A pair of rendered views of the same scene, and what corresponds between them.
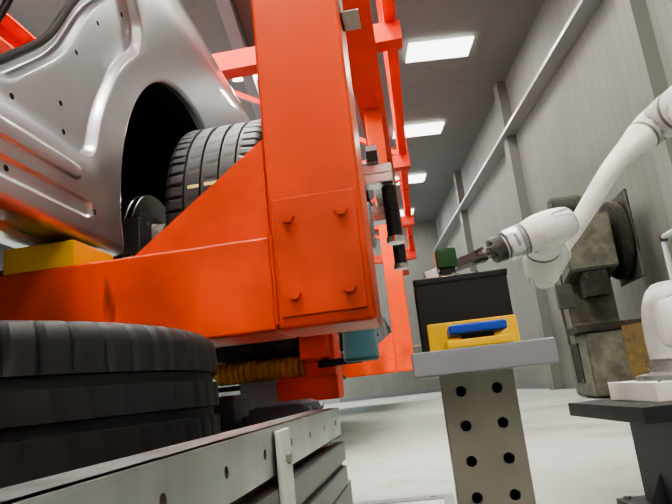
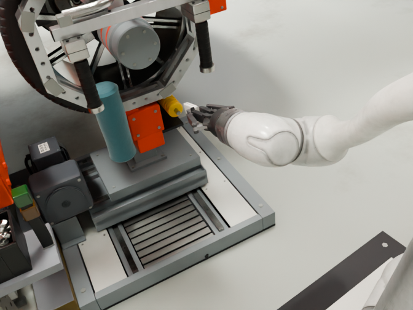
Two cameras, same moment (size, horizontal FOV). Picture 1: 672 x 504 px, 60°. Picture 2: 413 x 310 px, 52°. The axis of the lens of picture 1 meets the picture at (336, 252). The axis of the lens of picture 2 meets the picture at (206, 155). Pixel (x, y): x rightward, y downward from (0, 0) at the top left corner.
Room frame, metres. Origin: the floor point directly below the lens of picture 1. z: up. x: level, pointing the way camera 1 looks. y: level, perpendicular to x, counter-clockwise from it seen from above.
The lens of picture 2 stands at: (1.14, -1.16, 1.35)
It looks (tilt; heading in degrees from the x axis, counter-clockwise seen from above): 39 degrees down; 61
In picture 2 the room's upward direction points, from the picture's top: 9 degrees counter-clockwise
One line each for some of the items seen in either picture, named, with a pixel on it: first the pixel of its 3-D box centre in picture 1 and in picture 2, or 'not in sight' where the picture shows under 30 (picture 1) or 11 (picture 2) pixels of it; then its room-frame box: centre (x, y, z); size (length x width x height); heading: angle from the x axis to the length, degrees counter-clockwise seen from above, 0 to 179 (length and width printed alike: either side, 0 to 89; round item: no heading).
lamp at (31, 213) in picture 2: not in sight; (29, 210); (1.12, -0.21, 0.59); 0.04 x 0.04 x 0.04; 83
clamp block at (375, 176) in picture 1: (374, 176); (73, 44); (1.39, -0.12, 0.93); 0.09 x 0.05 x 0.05; 83
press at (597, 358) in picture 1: (595, 288); not in sight; (7.42, -3.23, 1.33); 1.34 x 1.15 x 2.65; 0
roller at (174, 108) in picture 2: not in sight; (163, 95); (1.71, 0.15, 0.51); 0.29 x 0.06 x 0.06; 83
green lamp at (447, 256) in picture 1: (445, 260); (21, 196); (1.12, -0.21, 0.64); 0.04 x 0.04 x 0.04; 83
